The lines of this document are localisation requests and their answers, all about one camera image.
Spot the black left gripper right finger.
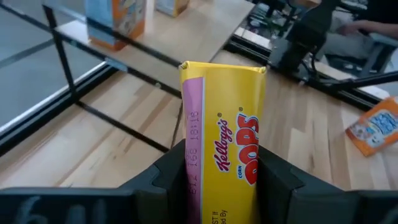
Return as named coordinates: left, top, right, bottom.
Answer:
left=257, top=146, right=304, bottom=224

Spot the yellow Corn Pops cereal box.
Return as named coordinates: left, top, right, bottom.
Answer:
left=155, top=0, right=190, bottom=18
left=179, top=60, right=267, bottom=224

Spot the person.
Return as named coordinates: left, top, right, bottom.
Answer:
left=320, top=0, right=398, bottom=62

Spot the black-framed wooden shelf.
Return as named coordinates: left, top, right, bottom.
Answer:
left=42, top=0, right=256, bottom=153

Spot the orange Mini-Wheats cereal box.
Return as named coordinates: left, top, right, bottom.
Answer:
left=345, top=96, right=398, bottom=157
left=84, top=0, right=147, bottom=52

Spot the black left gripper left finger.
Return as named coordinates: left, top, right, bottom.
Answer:
left=119, top=140, right=187, bottom=224

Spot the white shelf label sticker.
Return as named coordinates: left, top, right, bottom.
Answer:
left=104, top=57, right=129, bottom=73

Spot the grey office chair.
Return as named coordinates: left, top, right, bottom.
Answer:
left=360, top=32, right=398, bottom=78

